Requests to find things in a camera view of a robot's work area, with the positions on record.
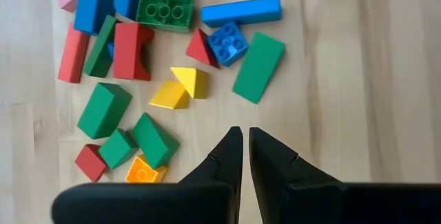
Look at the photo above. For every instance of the red arch block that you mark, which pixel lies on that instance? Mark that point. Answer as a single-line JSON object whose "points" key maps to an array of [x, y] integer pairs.
{"points": [[127, 51]]}

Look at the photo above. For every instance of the blue half-cylinder block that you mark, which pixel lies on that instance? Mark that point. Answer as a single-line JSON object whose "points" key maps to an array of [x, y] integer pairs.
{"points": [[128, 0]]}

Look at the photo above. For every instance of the green wedge block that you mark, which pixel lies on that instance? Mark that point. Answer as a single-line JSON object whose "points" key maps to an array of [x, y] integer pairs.
{"points": [[155, 141]]}

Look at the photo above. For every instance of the thin green plank block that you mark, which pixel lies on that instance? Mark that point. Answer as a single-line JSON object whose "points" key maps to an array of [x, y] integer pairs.
{"points": [[100, 48]]}

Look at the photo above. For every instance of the large blue rectangular block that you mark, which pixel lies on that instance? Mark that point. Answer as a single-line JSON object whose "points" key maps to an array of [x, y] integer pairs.
{"points": [[93, 6]]}

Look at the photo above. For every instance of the green eight-stud Duplo brick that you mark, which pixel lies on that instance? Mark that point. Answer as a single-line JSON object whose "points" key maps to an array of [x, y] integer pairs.
{"points": [[165, 24]]}

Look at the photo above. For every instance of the small red cube block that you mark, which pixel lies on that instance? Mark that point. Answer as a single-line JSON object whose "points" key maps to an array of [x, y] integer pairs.
{"points": [[90, 162]]}

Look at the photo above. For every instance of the small green cube block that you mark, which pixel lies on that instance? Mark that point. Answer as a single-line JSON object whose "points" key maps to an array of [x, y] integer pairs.
{"points": [[118, 149]]}

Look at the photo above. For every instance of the orange Duplo brick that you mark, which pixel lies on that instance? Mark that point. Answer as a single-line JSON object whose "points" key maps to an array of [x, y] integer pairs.
{"points": [[143, 173]]}

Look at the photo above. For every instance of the red triangular prism block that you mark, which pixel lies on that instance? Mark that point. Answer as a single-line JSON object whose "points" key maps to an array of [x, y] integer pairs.
{"points": [[200, 48]]}

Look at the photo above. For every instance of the blue four-stud Duplo brick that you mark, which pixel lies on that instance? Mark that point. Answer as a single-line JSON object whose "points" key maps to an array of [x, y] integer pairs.
{"points": [[227, 43]]}

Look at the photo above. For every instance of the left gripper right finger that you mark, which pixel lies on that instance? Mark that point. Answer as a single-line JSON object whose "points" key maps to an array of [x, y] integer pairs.
{"points": [[310, 200]]}

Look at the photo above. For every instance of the green rectangular block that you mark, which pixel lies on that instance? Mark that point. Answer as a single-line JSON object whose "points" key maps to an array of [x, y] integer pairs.
{"points": [[103, 110]]}

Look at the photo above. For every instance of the yellow triangular prism block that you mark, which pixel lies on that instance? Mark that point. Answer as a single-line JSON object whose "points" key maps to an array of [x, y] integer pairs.
{"points": [[193, 81], [169, 96]]}

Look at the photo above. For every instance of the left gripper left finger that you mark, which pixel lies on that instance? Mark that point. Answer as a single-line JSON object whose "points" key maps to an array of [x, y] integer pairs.
{"points": [[172, 203]]}

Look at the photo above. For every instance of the blue long block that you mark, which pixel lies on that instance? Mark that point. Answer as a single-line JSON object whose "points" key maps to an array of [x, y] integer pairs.
{"points": [[241, 11]]}

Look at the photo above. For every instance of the red long block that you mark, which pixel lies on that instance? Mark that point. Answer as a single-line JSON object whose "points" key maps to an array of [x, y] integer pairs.
{"points": [[73, 54]]}

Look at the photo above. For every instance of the small blue block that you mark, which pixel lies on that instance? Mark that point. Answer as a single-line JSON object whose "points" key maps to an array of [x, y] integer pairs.
{"points": [[110, 51]]}

